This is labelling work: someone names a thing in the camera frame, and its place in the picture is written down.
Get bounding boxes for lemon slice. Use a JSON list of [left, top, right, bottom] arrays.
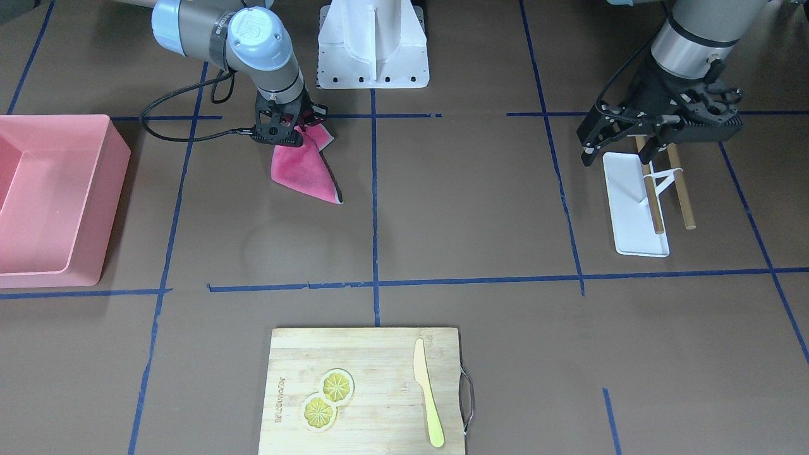
[[300, 394, 339, 432], [320, 368, 355, 407]]

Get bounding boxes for lemon slice upper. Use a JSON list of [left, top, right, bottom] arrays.
[[320, 368, 355, 407]]

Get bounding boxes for white rack tray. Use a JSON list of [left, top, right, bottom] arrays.
[[603, 152, 670, 257]]

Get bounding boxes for metal cutting board handle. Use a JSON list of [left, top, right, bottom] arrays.
[[459, 363, 476, 437]]

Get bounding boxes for wooden rack rod outer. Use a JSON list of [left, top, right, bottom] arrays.
[[667, 143, 696, 230]]

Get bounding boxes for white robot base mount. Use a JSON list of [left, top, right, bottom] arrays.
[[316, 1, 430, 90]]

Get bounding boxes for lemon slice lower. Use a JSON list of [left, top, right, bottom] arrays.
[[300, 394, 339, 432]]

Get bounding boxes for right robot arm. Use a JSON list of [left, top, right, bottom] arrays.
[[132, 1, 309, 112]]

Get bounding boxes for yellow plastic knife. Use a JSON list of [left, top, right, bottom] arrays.
[[413, 339, 446, 447]]

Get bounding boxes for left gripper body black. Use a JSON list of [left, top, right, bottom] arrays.
[[623, 60, 715, 137]]

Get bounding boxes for pink plastic bin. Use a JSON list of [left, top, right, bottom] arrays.
[[1, 114, 131, 289]]

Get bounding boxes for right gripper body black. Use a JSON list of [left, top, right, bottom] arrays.
[[255, 89, 314, 127]]

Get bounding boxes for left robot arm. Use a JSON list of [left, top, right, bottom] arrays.
[[617, 1, 767, 164]]

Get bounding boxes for pink fleece cloth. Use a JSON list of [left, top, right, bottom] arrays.
[[271, 124, 343, 205]]

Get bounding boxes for white rack bracket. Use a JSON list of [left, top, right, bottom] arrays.
[[639, 167, 683, 205]]

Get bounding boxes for bamboo cutting board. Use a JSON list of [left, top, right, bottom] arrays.
[[257, 327, 467, 454]]

